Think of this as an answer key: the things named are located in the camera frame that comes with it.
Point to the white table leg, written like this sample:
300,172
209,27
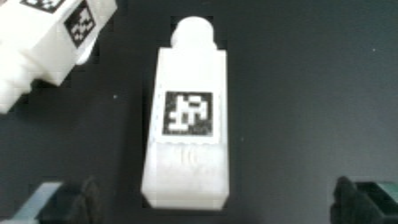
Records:
184,178
48,33

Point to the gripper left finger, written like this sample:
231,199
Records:
64,203

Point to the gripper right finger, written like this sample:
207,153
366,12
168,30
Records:
364,202

